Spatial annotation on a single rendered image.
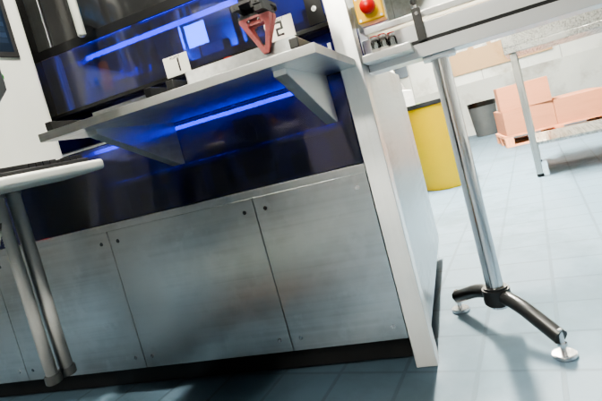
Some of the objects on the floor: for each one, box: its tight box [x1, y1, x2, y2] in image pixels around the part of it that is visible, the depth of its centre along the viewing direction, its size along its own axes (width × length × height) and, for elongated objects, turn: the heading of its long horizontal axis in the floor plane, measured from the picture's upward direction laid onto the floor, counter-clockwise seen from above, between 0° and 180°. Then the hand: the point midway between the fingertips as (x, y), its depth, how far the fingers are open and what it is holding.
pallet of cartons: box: [493, 76, 602, 149], centre depth 565 cm, size 128×94×69 cm
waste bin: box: [467, 98, 498, 137], centre depth 779 cm, size 44×43×55 cm
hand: (266, 49), depth 97 cm, fingers closed
